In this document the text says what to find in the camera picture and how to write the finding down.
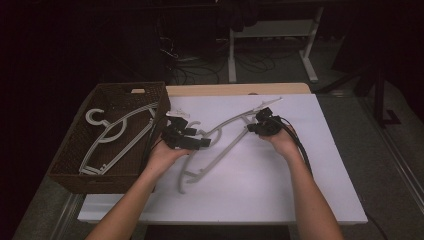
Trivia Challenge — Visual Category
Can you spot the tangle of black floor cables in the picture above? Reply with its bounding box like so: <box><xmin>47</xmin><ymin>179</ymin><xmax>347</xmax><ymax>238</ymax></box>
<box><xmin>159</xmin><ymin>34</ymin><xmax>278</xmax><ymax>86</ymax></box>

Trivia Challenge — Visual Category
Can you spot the white desk frame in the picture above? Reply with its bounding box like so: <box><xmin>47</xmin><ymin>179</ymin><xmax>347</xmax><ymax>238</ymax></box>
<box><xmin>227</xmin><ymin>6</ymin><xmax>325</xmax><ymax>84</ymax></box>

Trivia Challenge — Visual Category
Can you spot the grey plastic clothes hanger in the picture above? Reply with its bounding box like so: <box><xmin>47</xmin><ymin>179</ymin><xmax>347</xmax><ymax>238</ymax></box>
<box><xmin>177</xmin><ymin>96</ymin><xmax>284</xmax><ymax>195</ymax></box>
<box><xmin>79</xmin><ymin>103</ymin><xmax>158</xmax><ymax>176</ymax></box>
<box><xmin>78</xmin><ymin>101</ymin><xmax>160</xmax><ymax>177</ymax></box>

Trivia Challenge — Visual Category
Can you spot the person's right hand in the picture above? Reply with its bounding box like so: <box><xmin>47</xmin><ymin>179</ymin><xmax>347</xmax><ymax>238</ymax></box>
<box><xmin>261</xmin><ymin>124</ymin><xmax>302</xmax><ymax>160</ymax></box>

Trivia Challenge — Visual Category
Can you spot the brown wicker basket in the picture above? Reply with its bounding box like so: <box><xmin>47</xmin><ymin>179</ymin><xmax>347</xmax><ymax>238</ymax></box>
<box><xmin>46</xmin><ymin>81</ymin><xmax>172</xmax><ymax>195</ymax></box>

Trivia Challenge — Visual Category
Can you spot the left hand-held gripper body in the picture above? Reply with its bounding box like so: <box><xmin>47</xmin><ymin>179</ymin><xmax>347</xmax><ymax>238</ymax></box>
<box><xmin>161</xmin><ymin>108</ymin><xmax>202</xmax><ymax>150</ymax></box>

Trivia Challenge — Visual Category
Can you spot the person's left hand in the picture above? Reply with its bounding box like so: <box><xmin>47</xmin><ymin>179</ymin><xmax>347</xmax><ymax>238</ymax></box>
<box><xmin>144</xmin><ymin>137</ymin><xmax>193</xmax><ymax>175</ymax></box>

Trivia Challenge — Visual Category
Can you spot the metal floor rail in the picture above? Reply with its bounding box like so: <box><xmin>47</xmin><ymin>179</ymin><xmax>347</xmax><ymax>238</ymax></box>
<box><xmin>361</xmin><ymin>96</ymin><xmax>424</xmax><ymax>214</ymax></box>

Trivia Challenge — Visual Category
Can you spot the dark cloth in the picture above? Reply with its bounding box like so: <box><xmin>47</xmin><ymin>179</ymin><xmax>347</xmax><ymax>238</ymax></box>
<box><xmin>216</xmin><ymin>0</ymin><xmax>262</xmax><ymax>33</ymax></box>

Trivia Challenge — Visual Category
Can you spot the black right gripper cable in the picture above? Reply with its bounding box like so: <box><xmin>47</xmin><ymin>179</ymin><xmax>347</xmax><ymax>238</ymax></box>
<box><xmin>271</xmin><ymin>114</ymin><xmax>314</xmax><ymax>178</ymax></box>

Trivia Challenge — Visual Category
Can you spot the dark metal stand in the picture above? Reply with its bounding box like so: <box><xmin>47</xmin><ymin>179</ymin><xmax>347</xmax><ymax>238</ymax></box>
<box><xmin>316</xmin><ymin>63</ymin><xmax>403</xmax><ymax>130</ymax></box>

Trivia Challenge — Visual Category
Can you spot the white board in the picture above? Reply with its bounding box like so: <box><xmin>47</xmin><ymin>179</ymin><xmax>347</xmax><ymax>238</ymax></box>
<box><xmin>77</xmin><ymin>93</ymin><xmax>369</xmax><ymax>225</ymax></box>

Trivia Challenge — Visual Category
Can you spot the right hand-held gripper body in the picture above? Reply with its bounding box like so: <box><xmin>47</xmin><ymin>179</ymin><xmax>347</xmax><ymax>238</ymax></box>
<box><xmin>256</xmin><ymin>114</ymin><xmax>286</xmax><ymax>136</ymax></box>

